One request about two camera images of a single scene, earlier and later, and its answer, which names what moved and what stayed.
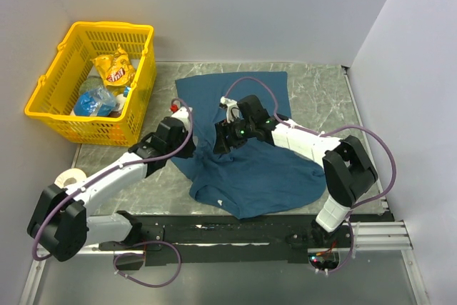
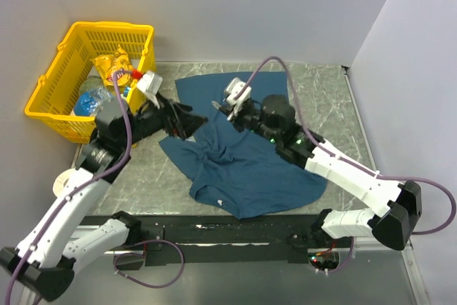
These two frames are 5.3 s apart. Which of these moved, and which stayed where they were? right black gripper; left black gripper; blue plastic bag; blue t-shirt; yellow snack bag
Moved: left black gripper; right black gripper
Stayed: blue t-shirt; blue plastic bag; yellow snack bag
